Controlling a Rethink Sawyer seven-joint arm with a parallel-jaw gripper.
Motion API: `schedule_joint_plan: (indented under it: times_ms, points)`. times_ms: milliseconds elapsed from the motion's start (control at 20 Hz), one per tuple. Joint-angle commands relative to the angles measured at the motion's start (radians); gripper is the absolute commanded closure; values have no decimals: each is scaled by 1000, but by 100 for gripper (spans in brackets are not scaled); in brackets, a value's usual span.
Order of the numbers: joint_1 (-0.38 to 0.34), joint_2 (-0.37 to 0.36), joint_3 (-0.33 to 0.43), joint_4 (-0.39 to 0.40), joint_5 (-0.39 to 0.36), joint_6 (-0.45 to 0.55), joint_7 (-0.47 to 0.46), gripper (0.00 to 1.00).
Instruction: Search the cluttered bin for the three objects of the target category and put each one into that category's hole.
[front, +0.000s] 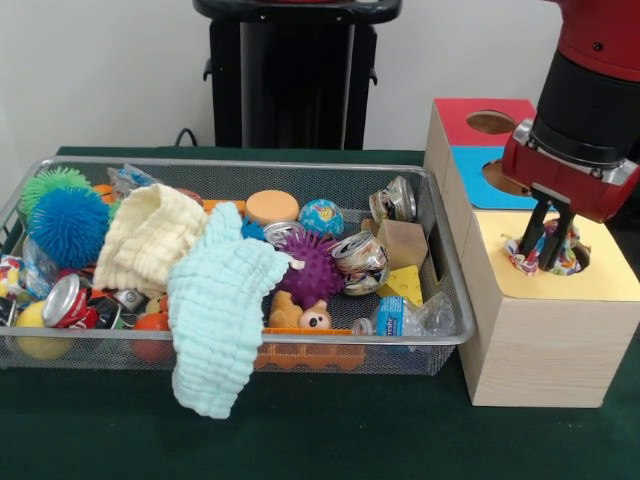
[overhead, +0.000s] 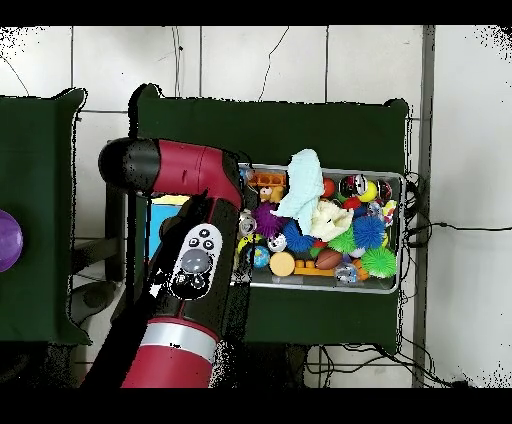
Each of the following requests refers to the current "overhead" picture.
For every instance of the wooden box with three holes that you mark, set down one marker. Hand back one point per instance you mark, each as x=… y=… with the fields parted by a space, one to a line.
x=160 y=224

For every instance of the dark green tablecloth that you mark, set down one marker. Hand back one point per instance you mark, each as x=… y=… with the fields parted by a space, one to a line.
x=44 y=180
x=300 y=128

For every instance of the mint green waffle cloth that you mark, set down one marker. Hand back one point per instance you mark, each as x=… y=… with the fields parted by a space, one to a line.
x=306 y=180

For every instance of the orange plush toy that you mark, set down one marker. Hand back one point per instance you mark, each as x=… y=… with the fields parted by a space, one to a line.
x=272 y=192

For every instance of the purple plastic bowl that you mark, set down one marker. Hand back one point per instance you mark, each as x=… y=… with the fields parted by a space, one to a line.
x=8 y=240

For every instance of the blue spiky rubber ball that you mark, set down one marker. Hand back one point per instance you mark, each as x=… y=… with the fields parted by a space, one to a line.
x=298 y=240
x=368 y=232

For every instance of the purple spiky monster toy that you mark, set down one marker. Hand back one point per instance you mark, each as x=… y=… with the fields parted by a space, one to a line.
x=266 y=220

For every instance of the tan foam disc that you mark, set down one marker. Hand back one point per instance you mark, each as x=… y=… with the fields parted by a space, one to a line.
x=282 y=264

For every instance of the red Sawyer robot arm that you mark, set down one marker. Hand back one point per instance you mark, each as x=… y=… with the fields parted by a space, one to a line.
x=188 y=172

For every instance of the green spiky rubber ball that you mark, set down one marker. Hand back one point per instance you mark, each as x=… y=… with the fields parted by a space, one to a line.
x=378 y=262

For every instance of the cream waffle cloth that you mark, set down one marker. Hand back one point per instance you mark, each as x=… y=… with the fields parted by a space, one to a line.
x=332 y=220

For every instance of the blue globe print ball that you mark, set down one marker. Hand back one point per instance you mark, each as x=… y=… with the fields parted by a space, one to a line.
x=260 y=256

